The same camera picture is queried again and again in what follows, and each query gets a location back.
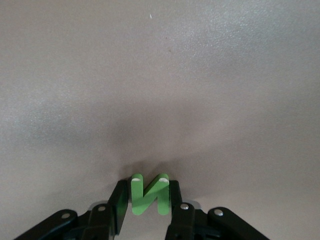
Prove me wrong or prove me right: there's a green letter N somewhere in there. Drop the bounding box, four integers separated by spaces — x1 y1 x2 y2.
129 173 171 216

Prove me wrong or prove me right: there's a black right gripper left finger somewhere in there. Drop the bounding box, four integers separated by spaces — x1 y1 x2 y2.
13 179 130 240

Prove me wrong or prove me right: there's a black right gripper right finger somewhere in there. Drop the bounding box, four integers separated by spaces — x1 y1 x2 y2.
164 179 271 240

